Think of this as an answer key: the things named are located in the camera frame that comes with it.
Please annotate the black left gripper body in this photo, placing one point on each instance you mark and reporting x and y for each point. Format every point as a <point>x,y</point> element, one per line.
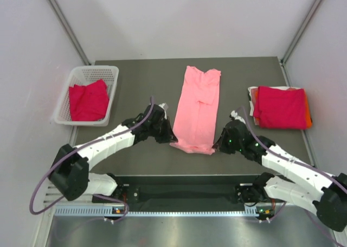
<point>160,131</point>

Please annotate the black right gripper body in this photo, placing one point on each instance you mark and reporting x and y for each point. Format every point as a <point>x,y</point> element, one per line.
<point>229,145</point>

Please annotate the light pink t shirt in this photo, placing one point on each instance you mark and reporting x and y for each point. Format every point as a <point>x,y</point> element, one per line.
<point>196,115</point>

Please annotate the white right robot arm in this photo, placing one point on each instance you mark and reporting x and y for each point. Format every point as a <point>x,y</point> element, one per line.
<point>303,185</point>

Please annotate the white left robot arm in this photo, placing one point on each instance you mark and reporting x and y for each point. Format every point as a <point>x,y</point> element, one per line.
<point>72,166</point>

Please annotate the folded crimson t shirt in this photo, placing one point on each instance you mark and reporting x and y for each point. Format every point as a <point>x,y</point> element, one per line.
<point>278,109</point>

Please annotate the white perforated plastic basket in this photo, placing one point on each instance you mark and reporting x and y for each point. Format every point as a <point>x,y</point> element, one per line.
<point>83,76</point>

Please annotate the crimson t shirt in basket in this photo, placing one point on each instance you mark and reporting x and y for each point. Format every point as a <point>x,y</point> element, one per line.
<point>88,103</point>

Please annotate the folded orange t shirt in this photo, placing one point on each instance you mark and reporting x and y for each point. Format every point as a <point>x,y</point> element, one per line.
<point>308,118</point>

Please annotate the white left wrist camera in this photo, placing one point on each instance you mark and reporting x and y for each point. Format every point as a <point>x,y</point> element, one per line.
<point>164,106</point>

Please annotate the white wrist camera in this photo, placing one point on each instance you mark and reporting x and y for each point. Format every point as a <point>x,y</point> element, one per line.
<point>236,117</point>
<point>164,106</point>

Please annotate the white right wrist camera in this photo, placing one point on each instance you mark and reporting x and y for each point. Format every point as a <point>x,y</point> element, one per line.
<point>236,117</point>

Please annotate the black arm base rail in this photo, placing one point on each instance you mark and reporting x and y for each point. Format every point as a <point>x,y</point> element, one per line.
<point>191,192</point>

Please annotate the grey slotted cable duct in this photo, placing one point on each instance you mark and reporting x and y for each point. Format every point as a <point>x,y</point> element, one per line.
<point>118,211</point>

